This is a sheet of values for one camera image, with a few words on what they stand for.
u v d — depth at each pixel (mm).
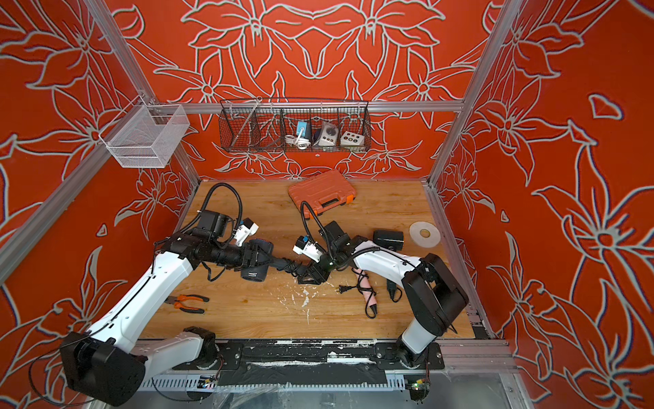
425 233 1007
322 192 1081
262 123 994
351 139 940
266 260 694
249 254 649
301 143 853
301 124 836
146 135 913
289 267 743
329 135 905
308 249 743
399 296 812
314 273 717
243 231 707
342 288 854
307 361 728
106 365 371
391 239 899
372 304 809
